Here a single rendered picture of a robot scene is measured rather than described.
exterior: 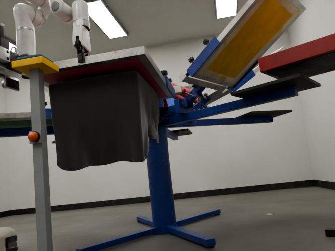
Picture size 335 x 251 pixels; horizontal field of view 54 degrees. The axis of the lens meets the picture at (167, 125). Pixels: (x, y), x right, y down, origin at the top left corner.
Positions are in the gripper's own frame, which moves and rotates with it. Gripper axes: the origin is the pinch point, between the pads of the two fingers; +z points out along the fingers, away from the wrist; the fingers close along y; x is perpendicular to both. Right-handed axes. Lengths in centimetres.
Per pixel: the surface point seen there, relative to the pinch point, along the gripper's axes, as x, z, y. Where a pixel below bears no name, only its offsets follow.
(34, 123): -12.7, 31.2, 20.1
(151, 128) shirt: 20.9, 29.4, -34.4
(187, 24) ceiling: 23, -212, -396
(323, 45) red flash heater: 118, -6, -48
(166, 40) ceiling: -24, -213, -449
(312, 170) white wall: 200, 59, -470
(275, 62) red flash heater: 94, -5, -62
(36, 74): -10.8, 11.9, 20.7
